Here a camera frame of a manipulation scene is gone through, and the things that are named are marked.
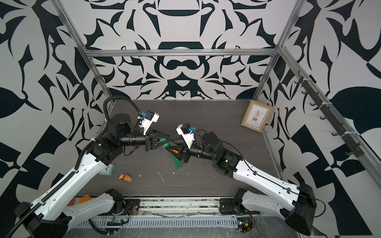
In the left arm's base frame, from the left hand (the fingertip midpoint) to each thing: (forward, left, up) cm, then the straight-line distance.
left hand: (168, 134), depth 63 cm
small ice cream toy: (-7, +26, -30) cm, 40 cm away
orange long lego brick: (-6, -3, -3) cm, 7 cm away
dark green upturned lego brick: (-4, +1, -1) cm, 5 cm away
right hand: (-2, -1, -2) cm, 3 cm away
